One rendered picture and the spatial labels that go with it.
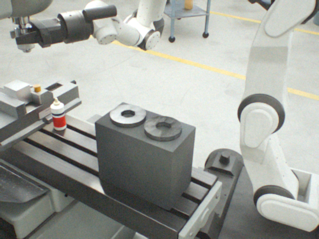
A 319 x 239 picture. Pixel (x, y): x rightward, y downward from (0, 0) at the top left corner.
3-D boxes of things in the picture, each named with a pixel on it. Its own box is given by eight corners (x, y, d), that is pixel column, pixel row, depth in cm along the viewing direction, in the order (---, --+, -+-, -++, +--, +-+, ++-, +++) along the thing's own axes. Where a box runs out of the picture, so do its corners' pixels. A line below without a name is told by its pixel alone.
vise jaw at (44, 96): (28, 88, 126) (26, 78, 123) (54, 98, 120) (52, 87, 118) (14, 95, 121) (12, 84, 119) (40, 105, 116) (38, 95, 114)
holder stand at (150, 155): (124, 155, 107) (122, 96, 96) (191, 183, 98) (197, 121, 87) (98, 179, 99) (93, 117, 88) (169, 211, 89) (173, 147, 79)
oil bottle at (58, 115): (60, 122, 121) (56, 93, 115) (69, 126, 119) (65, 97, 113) (51, 128, 118) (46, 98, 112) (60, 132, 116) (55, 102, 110)
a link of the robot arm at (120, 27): (79, 8, 109) (102, 19, 122) (90, 34, 108) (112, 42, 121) (96, -4, 107) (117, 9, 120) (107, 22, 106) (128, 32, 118)
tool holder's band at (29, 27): (20, 33, 96) (19, 30, 96) (10, 29, 99) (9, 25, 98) (35, 29, 99) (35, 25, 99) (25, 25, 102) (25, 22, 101)
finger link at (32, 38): (14, 34, 96) (37, 31, 99) (16, 46, 98) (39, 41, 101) (15, 36, 95) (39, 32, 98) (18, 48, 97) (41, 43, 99)
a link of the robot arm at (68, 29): (26, 11, 103) (66, 5, 109) (32, 43, 108) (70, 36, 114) (40, 24, 94) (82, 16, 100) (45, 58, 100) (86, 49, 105)
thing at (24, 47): (23, 51, 99) (20, 33, 96) (14, 47, 101) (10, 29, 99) (38, 47, 102) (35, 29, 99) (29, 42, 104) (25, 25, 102)
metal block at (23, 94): (20, 95, 119) (16, 79, 116) (32, 100, 117) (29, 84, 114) (6, 102, 116) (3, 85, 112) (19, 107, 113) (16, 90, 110)
